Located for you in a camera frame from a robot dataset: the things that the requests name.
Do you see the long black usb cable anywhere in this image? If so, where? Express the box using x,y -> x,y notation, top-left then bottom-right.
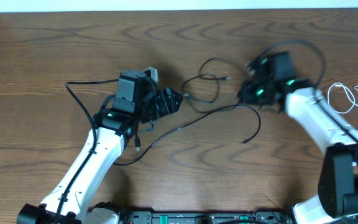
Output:
113,104 -> 262,166

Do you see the short black cable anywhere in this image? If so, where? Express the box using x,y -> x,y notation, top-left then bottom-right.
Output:
180,57 -> 242,114

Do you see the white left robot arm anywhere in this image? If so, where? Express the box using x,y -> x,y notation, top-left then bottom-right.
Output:
17,67 -> 183,224

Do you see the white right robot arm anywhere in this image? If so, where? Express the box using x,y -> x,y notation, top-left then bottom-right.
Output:
237,52 -> 358,223

